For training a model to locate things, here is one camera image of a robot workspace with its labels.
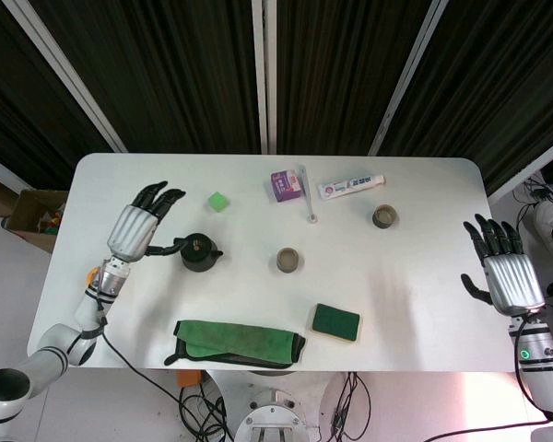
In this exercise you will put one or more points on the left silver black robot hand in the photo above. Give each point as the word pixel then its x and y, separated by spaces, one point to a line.
pixel 131 230

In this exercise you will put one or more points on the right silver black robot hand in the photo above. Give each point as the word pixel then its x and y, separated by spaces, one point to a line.
pixel 514 281

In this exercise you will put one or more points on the black cast iron teapot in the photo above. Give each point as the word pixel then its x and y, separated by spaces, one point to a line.
pixel 198 258

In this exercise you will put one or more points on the dark green ceramic cup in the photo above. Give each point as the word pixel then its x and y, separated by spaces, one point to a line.
pixel 288 263
pixel 385 217

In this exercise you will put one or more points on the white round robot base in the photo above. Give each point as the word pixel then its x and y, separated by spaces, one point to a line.
pixel 272 410

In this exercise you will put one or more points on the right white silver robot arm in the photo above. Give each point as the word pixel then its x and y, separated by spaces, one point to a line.
pixel 544 368

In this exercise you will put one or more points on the white black machine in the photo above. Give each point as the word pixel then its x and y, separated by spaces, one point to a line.
pixel 546 221

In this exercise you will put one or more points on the green cube block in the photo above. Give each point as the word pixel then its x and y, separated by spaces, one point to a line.
pixel 217 201

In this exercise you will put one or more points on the brown cardboard box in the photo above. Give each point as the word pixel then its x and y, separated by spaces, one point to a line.
pixel 32 216

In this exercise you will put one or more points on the green microfibre cloth black trim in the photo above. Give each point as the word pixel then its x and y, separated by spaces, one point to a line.
pixel 239 340

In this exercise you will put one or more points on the orange object under table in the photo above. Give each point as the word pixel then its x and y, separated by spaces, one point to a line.
pixel 186 378

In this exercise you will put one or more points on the purple carton box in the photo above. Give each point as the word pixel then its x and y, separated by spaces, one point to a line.
pixel 285 186

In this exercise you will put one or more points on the black pleated curtain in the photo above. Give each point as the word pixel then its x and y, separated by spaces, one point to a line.
pixel 175 69

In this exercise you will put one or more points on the white clear toothbrush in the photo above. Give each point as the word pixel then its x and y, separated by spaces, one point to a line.
pixel 307 193

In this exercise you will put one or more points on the green yellow scouring sponge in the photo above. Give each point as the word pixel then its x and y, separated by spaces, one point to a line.
pixel 335 321

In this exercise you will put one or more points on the white toothpaste tube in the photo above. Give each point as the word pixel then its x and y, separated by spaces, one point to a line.
pixel 350 186

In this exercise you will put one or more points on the white slanted frame post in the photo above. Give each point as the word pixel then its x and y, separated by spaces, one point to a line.
pixel 405 78
pixel 69 78

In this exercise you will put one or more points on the white upright frame post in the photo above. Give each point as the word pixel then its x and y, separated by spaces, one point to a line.
pixel 263 69

